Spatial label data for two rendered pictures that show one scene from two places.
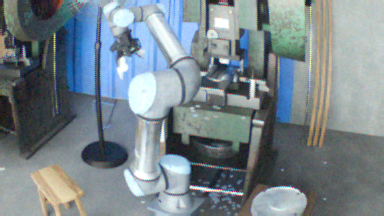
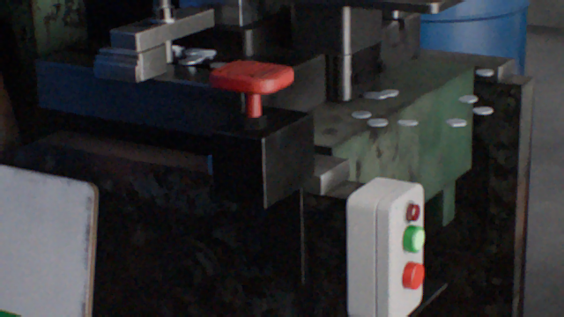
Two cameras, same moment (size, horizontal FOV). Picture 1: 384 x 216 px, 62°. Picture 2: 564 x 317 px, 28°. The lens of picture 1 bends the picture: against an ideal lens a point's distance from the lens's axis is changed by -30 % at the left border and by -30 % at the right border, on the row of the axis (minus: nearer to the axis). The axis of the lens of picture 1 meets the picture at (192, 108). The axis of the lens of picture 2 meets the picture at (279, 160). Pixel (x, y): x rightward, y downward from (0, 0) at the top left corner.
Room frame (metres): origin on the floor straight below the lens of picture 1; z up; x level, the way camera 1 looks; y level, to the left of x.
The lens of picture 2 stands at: (1.78, 1.20, 1.02)
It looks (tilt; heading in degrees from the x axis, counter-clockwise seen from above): 19 degrees down; 285
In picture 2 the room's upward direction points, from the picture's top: 2 degrees counter-clockwise
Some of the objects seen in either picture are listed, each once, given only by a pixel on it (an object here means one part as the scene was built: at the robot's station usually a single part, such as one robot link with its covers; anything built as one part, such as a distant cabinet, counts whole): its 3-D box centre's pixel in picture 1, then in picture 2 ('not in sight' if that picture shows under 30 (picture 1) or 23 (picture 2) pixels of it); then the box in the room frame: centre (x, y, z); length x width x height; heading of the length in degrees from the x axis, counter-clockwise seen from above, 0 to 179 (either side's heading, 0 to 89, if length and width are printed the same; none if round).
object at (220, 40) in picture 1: (223, 26); not in sight; (2.16, -0.15, 1.04); 0.17 x 0.15 x 0.30; 163
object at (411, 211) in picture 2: not in sight; (412, 212); (1.93, 0.17, 0.61); 0.02 x 0.01 x 0.02; 73
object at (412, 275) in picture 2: not in sight; (412, 276); (1.93, 0.17, 0.54); 0.03 x 0.01 x 0.03; 73
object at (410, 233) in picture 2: not in sight; (413, 239); (1.93, 0.17, 0.58); 0.03 x 0.01 x 0.03; 73
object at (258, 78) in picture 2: not in sight; (252, 107); (2.07, 0.22, 0.72); 0.07 x 0.06 x 0.08; 163
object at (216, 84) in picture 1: (216, 91); (362, 37); (2.03, -0.11, 0.72); 0.25 x 0.14 x 0.14; 163
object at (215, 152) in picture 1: (220, 141); not in sight; (2.20, -0.16, 0.36); 0.34 x 0.34 x 0.10
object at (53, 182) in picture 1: (60, 204); not in sight; (1.64, 0.76, 0.16); 0.34 x 0.24 x 0.34; 44
